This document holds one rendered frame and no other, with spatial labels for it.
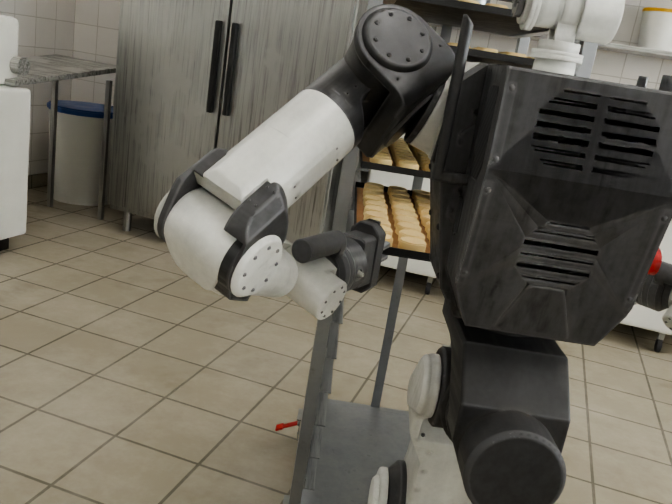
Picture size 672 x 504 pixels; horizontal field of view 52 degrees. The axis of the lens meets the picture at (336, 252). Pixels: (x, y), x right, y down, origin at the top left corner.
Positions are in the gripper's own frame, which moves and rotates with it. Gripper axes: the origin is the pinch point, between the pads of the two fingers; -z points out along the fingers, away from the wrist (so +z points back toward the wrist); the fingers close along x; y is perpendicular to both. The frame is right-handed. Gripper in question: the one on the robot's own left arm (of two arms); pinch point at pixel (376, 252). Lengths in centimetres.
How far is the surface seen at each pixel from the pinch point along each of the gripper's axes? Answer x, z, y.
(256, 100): -1, -208, 190
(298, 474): -69, -27, 23
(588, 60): 38, -50, -16
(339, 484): -81, -46, 21
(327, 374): -46, -36, 25
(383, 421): -81, -86, 29
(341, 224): -4.7, -27.2, 22.9
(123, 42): 17, -187, 274
